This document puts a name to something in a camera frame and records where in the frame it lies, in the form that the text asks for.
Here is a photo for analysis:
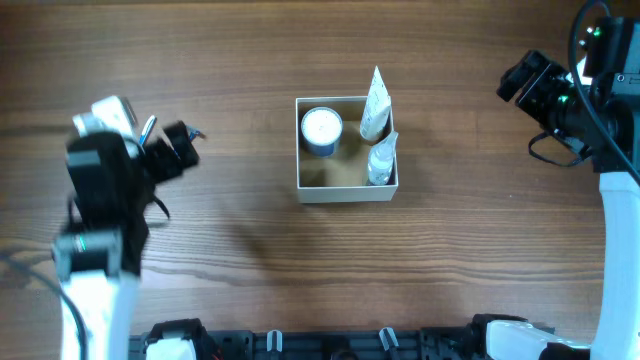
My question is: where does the blue white toothbrush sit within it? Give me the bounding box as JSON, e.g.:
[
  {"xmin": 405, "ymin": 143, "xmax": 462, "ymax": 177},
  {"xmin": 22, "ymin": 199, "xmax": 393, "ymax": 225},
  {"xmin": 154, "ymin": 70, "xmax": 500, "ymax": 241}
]
[{"xmin": 139, "ymin": 115, "xmax": 157, "ymax": 146}]

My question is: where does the blue jar white lid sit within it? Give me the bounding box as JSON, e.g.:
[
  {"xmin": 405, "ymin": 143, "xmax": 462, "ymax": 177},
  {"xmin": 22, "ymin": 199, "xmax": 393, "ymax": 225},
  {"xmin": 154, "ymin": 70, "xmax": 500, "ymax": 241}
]
[{"xmin": 301, "ymin": 107, "xmax": 344, "ymax": 157}]

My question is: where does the white cream tube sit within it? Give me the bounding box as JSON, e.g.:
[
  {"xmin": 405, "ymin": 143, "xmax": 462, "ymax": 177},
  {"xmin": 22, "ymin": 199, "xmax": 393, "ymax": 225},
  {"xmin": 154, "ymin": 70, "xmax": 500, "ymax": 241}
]
[{"xmin": 360, "ymin": 67, "xmax": 391, "ymax": 142}]

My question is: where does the clear bottle green label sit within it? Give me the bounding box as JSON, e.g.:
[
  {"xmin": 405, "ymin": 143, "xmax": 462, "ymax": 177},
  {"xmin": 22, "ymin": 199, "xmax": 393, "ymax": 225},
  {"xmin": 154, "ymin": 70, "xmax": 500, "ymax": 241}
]
[{"xmin": 367, "ymin": 131, "xmax": 398, "ymax": 186}]

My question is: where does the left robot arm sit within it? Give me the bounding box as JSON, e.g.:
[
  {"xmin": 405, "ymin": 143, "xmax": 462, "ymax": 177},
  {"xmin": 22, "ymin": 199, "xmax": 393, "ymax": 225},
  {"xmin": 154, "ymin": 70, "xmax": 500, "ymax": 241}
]
[{"xmin": 52, "ymin": 119, "xmax": 199, "ymax": 359}]

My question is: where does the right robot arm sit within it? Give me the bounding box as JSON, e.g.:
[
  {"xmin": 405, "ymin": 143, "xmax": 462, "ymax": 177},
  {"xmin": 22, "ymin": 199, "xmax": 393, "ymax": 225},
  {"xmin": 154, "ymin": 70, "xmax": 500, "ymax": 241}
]
[{"xmin": 478, "ymin": 16, "xmax": 639, "ymax": 359}]

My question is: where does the blue disposable razor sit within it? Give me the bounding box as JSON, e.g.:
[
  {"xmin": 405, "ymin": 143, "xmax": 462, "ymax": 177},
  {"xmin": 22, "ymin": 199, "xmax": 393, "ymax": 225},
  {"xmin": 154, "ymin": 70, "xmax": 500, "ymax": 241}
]
[{"xmin": 187, "ymin": 126, "xmax": 206, "ymax": 141}]

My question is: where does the white cardboard box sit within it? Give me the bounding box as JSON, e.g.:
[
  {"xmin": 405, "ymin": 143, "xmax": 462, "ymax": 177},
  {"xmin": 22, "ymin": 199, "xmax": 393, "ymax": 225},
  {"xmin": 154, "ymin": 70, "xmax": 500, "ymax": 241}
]
[{"xmin": 295, "ymin": 96, "xmax": 399, "ymax": 203}]

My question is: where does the right black cable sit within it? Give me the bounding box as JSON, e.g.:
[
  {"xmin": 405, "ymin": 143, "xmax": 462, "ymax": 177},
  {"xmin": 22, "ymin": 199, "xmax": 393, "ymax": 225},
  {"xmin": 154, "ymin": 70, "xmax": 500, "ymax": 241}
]
[{"xmin": 527, "ymin": 0, "xmax": 640, "ymax": 186}]

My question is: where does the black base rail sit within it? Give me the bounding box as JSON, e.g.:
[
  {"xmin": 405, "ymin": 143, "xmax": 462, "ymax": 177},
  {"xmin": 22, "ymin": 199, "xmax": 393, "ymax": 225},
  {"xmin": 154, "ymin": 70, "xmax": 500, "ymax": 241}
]
[{"xmin": 129, "ymin": 319, "xmax": 556, "ymax": 360}]

